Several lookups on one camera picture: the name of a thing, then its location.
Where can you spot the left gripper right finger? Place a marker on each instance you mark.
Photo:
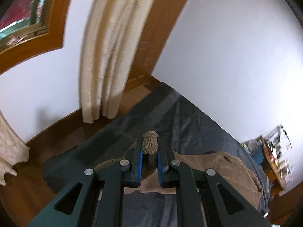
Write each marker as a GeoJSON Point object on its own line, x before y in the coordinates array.
{"type": "Point", "coordinates": [204, 198]}

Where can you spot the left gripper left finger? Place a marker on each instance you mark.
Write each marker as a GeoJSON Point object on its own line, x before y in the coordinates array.
{"type": "Point", "coordinates": [94, 198]}

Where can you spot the black bed sheet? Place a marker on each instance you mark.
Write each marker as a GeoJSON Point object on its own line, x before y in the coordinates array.
{"type": "Point", "coordinates": [183, 127]}

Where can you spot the cluttered wooden desk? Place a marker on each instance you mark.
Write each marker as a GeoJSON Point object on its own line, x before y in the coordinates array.
{"type": "Point", "coordinates": [277, 169]}

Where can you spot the lace curtain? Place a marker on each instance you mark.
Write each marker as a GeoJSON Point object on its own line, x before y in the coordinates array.
{"type": "Point", "coordinates": [12, 150]}

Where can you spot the wood framed window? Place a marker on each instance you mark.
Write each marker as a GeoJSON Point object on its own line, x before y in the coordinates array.
{"type": "Point", "coordinates": [30, 28]}

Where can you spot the beige curtain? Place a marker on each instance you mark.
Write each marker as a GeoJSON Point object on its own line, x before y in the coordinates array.
{"type": "Point", "coordinates": [112, 35]}

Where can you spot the wooden door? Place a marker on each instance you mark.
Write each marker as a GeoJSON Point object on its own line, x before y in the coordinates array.
{"type": "Point", "coordinates": [158, 26]}

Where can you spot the metal frame on desk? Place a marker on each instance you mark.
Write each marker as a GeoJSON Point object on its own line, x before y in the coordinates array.
{"type": "Point", "coordinates": [278, 137]}

